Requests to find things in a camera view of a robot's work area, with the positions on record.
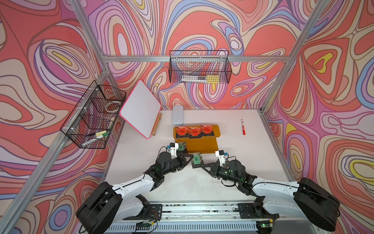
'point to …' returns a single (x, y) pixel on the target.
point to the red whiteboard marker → (244, 131)
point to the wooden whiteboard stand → (157, 124)
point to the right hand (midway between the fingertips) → (202, 171)
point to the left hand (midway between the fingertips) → (195, 157)
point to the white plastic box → (177, 115)
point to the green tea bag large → (181, 146)
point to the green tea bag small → (197, 158)
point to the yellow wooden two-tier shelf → (199, 139)
